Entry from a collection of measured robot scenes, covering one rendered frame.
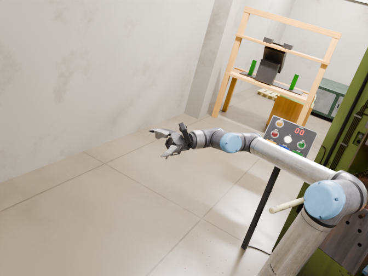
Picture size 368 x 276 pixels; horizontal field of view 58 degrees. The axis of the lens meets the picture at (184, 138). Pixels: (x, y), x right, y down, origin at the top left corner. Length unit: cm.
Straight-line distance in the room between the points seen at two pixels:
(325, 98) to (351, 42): 228
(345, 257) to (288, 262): 134
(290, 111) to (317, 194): 521
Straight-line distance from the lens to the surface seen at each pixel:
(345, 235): 256
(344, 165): 268
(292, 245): 125
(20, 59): 290
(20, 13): 281
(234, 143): 151
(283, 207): 259
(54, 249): 266
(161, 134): 153
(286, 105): 631
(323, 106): 825
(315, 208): 115
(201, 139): 156
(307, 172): 136
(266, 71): 560
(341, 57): 1003
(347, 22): 1003
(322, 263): 272
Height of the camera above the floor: 187
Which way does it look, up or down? 23 degrees down
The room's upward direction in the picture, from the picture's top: 16 degrees clockwise
